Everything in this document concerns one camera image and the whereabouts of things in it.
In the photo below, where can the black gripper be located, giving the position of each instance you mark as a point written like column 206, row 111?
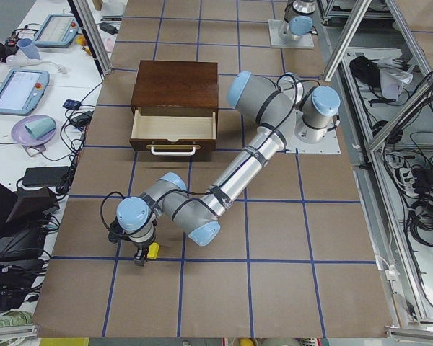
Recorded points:
column 141, row 251

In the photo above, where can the yellow block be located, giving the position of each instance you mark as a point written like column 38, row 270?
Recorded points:
column 153, row 251

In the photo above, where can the light wood drawer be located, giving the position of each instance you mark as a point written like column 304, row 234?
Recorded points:
column 174, row 131

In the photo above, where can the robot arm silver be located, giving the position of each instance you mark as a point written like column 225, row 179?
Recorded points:
column 297, row 20
column 279, row 116

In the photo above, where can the dark wooden drawer cabinet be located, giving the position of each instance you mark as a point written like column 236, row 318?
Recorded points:
column 176, row 88

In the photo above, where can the black laptop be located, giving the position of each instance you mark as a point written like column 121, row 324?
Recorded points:
column 24, row 222

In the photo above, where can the teal cup on plate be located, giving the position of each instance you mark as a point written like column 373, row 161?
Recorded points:
column 39, row 126

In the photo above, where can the purple plate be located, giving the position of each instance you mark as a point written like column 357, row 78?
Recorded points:
column 20, row 135

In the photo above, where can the lower teach pendant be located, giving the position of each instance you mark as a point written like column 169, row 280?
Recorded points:
column 22, row 90

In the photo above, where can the teach pendant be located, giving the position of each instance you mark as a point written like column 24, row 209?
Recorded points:
column 57, row 31
column 22, row 90

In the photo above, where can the light blue cup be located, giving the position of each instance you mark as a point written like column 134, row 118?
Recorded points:
column 27, row 46

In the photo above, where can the upper teach pendant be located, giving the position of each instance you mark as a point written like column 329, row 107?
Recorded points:
column 57, row 31

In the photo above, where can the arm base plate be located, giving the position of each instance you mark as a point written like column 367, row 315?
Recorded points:
column 282, row 37
column 306, row 140

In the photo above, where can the aluminium frame post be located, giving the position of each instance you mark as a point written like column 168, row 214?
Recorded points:
column 83, row 16

